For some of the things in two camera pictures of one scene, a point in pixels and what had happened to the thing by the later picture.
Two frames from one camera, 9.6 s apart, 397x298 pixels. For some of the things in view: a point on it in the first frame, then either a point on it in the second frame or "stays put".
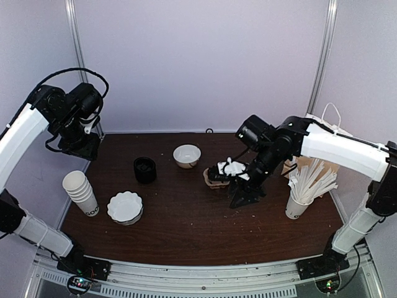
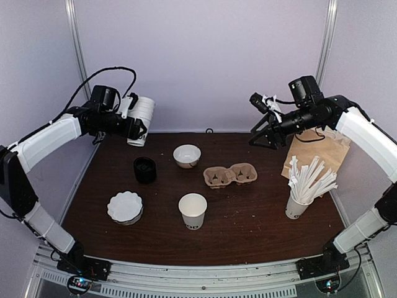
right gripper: x=251 y=194 to x=274 y=129
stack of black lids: x=145 y=169 stays put
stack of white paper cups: x=79 y=189 to x=143 y=110
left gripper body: x=77 y=146 to x=121 y=131
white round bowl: x=186 y=156 stays put
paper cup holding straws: x=294 y=209 stays put
